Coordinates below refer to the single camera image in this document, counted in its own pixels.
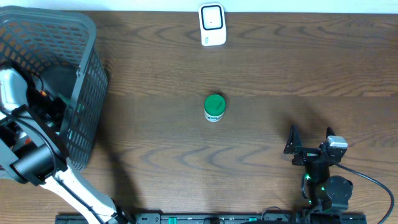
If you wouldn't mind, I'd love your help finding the green lid small jar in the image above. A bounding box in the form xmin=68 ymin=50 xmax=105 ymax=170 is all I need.
xmin=204 ymin=94 xmax=226 ymax=122

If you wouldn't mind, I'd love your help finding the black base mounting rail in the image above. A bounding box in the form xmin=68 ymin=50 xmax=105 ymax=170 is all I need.
xmin=55 ymin=212 xmax=368 ymax=224

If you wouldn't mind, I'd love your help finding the grey plastic mesh basket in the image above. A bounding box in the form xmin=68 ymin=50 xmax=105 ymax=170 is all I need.
xmin=1 ymin=6 xmax=108 ymax=170

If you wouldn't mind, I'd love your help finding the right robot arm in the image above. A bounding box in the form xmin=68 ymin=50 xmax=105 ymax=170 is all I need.
xmin=284 ymin=125 xmax=353 ymax=223

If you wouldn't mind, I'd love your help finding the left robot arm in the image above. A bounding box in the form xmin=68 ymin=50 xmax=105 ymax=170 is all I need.
xmin=1 ymin=85 xmax=136 ymax=223

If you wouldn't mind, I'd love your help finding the white barcode scanner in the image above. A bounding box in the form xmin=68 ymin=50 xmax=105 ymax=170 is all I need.
xmin=198 ymin=2 xmax=227 ymax=47

